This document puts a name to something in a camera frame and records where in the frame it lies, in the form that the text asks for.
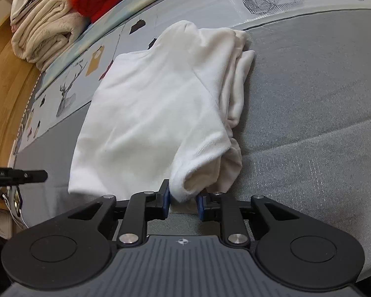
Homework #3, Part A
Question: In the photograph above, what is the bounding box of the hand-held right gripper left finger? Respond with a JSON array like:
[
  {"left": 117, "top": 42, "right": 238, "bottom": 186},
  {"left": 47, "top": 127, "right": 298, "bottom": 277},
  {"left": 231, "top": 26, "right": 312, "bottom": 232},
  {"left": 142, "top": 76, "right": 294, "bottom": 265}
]
[{"left": 67, "top": 179, "right": 171, "bottom": 248}]

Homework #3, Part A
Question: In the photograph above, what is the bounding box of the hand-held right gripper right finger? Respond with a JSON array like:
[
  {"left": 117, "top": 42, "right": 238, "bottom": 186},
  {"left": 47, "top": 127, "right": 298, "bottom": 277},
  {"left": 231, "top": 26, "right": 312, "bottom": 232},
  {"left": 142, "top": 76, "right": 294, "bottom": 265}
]
[{"left": 196, "top": 191, "right": 301, "bottom": 248}]

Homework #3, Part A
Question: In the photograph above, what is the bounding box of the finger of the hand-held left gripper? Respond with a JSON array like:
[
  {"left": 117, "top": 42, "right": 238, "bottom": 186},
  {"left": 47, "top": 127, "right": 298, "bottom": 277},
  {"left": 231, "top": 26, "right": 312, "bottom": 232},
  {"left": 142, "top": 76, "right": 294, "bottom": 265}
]
[{"left": 5, "top": 169, "right": 49, "bottom": 187}]

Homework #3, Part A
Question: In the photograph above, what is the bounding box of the white t-shirt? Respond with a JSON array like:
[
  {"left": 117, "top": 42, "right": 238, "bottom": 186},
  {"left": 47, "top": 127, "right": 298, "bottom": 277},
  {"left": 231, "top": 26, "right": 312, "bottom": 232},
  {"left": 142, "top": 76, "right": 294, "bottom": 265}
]
[{"left": 67, "top": 20, "right": 256, "bottom": 205}]

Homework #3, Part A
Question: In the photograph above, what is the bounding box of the beige folded quilt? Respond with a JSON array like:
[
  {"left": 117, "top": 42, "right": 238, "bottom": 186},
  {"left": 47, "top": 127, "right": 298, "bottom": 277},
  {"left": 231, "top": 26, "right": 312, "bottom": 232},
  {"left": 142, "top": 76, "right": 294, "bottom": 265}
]
[{"left": 11, "top": 0, "right": 88, "bottom": 70}]

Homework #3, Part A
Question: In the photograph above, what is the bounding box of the deer print bed sheet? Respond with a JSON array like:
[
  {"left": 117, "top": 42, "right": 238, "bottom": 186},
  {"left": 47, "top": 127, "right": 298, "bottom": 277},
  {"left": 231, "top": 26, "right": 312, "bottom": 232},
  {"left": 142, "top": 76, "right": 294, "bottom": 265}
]
[{"left": 12, "top": 0, "right": 371, "bottom": 282}]

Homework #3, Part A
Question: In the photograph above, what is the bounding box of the wooden bed frame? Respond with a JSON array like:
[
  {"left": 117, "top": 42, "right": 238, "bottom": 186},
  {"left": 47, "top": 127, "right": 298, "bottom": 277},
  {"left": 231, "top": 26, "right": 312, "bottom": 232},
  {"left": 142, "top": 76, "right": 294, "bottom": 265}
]
[{"left": 0, "top": 0, "right": 48, "bottom": 239}]

